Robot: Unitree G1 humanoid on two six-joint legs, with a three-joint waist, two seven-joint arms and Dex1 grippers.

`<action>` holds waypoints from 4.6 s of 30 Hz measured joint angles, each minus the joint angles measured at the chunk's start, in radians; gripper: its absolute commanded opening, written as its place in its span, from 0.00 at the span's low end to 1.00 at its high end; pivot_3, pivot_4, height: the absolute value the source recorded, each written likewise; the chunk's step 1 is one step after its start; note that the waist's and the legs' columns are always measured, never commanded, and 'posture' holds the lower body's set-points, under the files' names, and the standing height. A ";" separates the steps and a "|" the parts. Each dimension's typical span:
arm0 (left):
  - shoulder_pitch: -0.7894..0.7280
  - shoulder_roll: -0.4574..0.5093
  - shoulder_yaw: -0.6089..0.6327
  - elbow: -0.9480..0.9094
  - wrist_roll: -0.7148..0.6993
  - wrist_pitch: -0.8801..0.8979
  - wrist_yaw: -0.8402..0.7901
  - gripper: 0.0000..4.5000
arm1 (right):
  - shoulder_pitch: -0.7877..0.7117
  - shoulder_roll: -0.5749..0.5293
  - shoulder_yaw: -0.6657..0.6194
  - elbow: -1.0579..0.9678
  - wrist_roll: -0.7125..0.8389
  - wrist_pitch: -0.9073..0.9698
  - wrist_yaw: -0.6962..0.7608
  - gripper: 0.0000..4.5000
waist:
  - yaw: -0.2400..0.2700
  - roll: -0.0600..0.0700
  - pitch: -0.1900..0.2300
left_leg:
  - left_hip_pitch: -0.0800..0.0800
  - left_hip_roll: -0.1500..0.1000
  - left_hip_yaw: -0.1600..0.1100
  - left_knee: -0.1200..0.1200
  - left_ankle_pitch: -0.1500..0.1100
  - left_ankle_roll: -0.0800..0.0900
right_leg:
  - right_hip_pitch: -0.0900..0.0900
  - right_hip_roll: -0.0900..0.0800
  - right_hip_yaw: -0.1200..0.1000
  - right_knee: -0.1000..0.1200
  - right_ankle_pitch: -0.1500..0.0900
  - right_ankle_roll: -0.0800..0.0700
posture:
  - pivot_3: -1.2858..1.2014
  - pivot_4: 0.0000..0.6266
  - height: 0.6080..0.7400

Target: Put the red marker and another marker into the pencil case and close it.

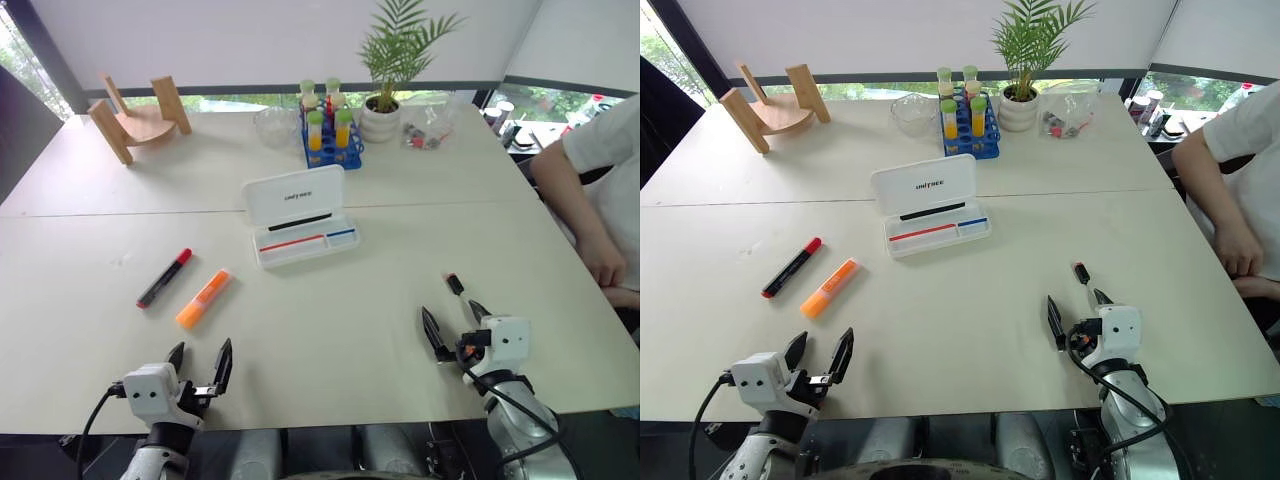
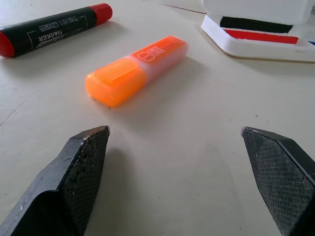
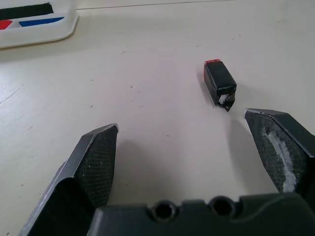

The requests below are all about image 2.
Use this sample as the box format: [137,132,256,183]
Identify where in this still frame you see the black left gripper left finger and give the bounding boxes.
[0,125,111,236]

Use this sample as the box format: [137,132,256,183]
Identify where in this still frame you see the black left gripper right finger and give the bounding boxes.
[241,126,315,236]

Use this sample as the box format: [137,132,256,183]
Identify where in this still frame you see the white tray with coloured items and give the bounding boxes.
[200,0,315,62]

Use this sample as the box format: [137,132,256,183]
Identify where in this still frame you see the orange highlighter pen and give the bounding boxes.
[85,35,190,108]

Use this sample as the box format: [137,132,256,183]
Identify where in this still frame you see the black marker with red caps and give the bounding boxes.
[0,2,114,58]

